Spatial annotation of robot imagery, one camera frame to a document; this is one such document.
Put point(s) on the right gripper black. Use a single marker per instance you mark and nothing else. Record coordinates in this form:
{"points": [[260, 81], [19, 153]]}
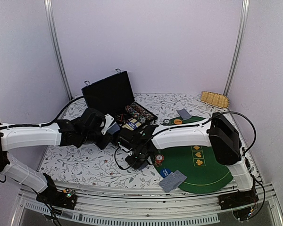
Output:
{"points": [[136, 165]]}

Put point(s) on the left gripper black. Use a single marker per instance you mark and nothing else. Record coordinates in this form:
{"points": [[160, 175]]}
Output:
{"points": [[104, 143]]}

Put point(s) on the red poker chip stack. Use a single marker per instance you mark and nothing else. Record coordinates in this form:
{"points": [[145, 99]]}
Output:
{"points": [[158, 160]]}

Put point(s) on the blue playing card deck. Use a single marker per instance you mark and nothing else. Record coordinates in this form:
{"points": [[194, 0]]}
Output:
{"points": [[113, 129]]}

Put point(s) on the green twenty chip stack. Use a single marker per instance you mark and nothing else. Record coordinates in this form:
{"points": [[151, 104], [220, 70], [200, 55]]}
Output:
{"points": [[166, 122]]}

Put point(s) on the blue small blind button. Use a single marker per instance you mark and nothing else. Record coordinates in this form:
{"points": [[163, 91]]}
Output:
{"points": [[165, 172]]}

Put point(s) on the black poker chip case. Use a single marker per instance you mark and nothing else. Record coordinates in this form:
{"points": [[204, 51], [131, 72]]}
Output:
{"points": [[111, 95]]}

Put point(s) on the orange big blind button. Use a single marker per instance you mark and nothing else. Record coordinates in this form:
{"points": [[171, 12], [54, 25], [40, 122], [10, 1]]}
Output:
{"points": [[178, 121]]}

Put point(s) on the dealt playing card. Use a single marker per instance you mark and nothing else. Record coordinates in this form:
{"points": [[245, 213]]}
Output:
{"points": [[166, 184], [184, 114], [178, 178]]}

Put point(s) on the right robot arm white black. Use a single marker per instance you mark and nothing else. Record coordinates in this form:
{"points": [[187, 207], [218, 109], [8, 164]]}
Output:
{"points": [[216, 132]]}

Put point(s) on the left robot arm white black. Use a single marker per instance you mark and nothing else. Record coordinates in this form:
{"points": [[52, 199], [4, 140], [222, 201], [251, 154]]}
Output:
{"points": [[26, 135]]}

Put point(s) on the Texas Hold'em card box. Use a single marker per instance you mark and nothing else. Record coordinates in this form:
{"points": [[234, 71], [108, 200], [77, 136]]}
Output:
{"points": [[132, 124]]}

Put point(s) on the floral white table cloth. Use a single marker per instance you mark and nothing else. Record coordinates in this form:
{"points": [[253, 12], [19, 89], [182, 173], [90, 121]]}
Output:
{"points": [[89, 165]]}

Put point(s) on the right outer chip row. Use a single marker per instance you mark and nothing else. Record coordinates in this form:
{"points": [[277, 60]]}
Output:
{"points": [[142, 111]]}

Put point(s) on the round green poker mat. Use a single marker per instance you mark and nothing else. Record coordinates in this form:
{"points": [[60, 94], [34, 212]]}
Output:
{"points": [[204, 174]]}

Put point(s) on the bamboo mat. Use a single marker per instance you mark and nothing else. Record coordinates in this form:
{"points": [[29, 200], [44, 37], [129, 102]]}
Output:
{"points": [[215, 99]]}

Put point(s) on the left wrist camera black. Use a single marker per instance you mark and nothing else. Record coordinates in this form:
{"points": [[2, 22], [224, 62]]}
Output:
{"points": [[93, 120]]}

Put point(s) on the aluminium front rail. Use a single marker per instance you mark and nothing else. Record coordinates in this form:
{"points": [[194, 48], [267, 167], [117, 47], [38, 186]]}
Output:
{"points": [[111, 206]]}

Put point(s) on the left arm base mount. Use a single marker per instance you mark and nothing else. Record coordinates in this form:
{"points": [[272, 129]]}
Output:
{"points": [[51, 196]]}

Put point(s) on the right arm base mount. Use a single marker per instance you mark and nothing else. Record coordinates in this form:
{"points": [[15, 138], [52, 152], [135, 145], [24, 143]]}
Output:
{"points": [[242, 203]]}

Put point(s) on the left aluminium frame post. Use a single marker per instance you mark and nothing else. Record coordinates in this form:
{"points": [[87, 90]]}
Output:
{"points": [[54, 38]]}

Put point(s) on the aluminium frame post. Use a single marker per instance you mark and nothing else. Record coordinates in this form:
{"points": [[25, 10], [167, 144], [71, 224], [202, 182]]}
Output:
{"points": [[237, 49], [54, 38]]}

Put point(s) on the right aluminium frame post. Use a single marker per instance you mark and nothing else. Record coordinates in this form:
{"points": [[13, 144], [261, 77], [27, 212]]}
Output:
{"points": [[237, 49]]}

